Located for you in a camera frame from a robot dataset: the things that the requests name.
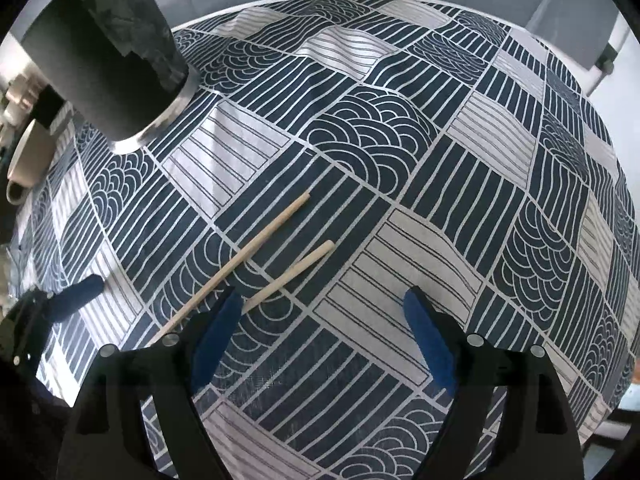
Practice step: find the blue white patterned tablecloth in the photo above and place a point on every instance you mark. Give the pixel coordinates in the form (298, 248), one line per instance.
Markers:
(400, 210)

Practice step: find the white mug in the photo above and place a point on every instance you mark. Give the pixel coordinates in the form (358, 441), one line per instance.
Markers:
(30, 160)

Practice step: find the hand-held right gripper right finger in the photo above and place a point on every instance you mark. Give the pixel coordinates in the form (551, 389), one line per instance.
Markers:
(431, 345)

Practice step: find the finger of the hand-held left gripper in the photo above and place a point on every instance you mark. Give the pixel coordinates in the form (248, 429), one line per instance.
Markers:
(80, 291)

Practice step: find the black metal cup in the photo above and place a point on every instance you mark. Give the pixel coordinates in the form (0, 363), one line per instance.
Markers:
(110, 55)

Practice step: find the wooden chopstick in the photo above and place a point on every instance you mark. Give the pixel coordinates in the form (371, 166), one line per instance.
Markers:
(295, 272)
(240, 260)

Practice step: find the white pipe with dark clamp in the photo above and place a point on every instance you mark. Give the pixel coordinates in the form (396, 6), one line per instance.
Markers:
(607, 55)

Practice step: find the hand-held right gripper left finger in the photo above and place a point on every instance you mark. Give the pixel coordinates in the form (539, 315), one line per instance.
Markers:
(216, 335)

